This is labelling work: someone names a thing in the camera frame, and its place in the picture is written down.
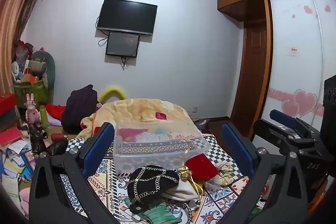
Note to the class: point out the white cloth pouch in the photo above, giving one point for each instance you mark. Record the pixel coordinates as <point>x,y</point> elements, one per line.
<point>185,190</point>

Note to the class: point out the white sliding wardrobe doors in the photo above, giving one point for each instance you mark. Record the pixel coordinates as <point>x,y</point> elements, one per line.
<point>294,29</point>

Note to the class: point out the yellow fleece blanket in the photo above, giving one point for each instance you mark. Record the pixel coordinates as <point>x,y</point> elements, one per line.
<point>131,111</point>

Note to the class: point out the dark purple backpack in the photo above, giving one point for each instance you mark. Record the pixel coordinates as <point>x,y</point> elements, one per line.
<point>78,108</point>

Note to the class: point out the white and yellow floral cloth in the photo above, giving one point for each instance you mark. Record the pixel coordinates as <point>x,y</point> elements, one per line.
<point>223,180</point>

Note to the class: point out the pink rabbit doll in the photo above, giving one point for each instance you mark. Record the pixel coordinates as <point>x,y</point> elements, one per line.
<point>32,111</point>

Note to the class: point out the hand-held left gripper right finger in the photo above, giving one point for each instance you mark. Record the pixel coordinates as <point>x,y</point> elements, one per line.
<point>237,150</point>

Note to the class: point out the red velvet pouch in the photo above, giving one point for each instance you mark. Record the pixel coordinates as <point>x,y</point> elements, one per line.
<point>202,166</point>

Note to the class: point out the yellow curved plush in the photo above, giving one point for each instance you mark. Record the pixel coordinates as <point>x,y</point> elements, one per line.
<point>111,90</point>

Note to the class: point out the striped brown curtain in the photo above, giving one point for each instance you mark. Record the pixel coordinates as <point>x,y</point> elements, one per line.
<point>15,16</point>

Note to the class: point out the green paper bag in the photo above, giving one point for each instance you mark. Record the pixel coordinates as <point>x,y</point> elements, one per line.
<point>32,94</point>

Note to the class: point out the clear plastic storage box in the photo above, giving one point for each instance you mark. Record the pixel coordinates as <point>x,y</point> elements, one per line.
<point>157,159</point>

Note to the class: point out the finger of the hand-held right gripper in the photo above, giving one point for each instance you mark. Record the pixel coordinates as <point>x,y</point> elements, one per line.
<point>283,117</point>
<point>278,138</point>

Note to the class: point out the red box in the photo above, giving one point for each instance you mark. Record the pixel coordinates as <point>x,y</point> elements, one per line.
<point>6,103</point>

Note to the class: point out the red cloth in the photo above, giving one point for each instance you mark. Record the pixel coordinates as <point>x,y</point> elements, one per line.
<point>55,110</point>

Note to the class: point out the dark slippers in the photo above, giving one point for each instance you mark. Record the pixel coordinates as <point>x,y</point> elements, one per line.
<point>200,123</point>

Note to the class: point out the green knitted cloth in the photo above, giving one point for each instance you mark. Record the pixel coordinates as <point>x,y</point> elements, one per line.
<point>160,216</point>

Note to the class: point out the pile of papers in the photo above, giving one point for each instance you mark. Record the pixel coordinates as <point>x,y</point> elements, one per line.
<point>15,161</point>

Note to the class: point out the gold ribbon bow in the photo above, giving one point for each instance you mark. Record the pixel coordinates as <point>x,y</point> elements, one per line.
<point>184,172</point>

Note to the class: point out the pink heart sticker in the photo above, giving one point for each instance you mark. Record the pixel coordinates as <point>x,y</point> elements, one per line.
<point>304,103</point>

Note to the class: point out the red book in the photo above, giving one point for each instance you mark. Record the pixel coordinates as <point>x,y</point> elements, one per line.
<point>10,136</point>

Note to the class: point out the grey plush toy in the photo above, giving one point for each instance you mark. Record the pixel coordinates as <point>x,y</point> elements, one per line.
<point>48,69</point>

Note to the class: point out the red cylinder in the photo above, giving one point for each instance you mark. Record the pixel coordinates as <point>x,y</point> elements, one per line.
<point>59,137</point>

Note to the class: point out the black wall television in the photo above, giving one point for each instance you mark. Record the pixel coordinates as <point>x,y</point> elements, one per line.
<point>127,16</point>

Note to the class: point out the green bottle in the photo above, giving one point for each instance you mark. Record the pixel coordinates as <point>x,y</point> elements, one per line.
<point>43,117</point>

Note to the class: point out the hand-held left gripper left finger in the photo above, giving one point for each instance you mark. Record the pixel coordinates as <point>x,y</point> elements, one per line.
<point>97,151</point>

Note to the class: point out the red and white paper label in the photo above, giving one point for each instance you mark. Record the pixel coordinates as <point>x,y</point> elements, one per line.
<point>293,51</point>

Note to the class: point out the pink plush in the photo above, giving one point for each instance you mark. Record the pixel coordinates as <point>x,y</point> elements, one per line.
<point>24,200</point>

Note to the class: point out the small black monitor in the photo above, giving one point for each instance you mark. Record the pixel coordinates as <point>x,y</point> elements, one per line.
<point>122,44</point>

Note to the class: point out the black scope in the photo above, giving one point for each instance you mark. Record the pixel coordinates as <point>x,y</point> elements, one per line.
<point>36,137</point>

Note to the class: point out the brown wooden door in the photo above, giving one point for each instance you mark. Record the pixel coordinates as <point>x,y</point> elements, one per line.
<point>250,77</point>

